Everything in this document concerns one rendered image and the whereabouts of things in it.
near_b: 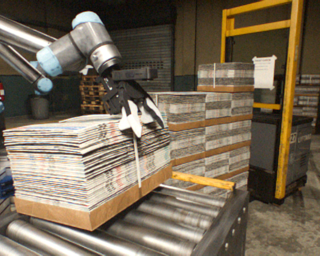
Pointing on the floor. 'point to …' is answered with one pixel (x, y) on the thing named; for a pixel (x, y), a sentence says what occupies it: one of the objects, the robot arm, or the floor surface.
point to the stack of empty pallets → (92, 96)
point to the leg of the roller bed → (241, 246)
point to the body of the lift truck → (298, 156)
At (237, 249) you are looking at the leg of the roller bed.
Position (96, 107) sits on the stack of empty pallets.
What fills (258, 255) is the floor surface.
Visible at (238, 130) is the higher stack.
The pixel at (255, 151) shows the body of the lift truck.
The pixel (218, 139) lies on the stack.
